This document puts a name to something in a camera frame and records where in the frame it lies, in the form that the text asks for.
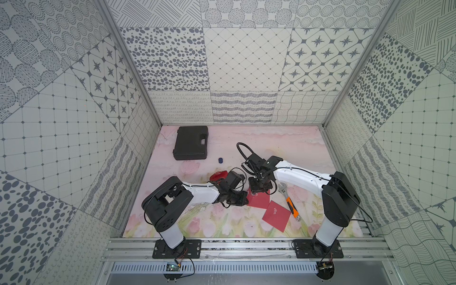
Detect aluminium mounting rail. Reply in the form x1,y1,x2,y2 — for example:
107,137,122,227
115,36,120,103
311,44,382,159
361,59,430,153
101,237,394,261

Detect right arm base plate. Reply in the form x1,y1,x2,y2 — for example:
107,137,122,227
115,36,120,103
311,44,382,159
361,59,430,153
292,239,344,259

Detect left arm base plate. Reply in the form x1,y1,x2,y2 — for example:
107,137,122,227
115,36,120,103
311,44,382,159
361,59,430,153
153,239,202,259

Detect orange adjustable wrench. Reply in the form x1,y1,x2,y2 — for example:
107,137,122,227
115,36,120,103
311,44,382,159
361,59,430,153
277,182,300,222

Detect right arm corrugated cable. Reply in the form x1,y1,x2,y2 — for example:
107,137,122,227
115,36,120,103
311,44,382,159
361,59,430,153
236,142,259,175

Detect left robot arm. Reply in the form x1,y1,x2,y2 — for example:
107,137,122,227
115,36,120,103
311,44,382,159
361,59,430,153
141,171,248,250

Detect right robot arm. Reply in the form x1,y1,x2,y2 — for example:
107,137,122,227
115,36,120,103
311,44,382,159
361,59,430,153
245,154,361,249

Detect right circuit board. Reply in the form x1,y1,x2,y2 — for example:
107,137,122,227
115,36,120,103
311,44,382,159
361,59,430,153
317,261,335,280

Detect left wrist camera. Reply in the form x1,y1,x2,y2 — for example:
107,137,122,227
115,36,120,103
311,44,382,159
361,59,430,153
224,171,246,191

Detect circuit board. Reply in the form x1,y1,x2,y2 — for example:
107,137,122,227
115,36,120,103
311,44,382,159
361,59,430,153
163,263,183,281
317,261,335,280

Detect black plastic case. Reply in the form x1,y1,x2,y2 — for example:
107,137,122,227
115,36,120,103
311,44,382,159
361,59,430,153
173,126,209,160

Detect left circuit board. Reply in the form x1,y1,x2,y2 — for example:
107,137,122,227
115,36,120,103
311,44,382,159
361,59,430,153
163,263,183,281

